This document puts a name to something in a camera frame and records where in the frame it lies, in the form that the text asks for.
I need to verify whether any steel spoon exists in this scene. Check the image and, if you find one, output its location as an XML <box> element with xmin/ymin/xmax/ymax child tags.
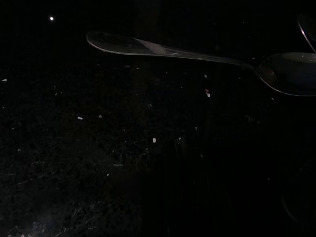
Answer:
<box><xmin>297</xmin><ymin>13</ymin><xmax>316</xmax><ymax>54</ymax></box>
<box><xmin>86</xmin><ymin>30</ymin><xmax>316</xmax><ymax>97</ymax></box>

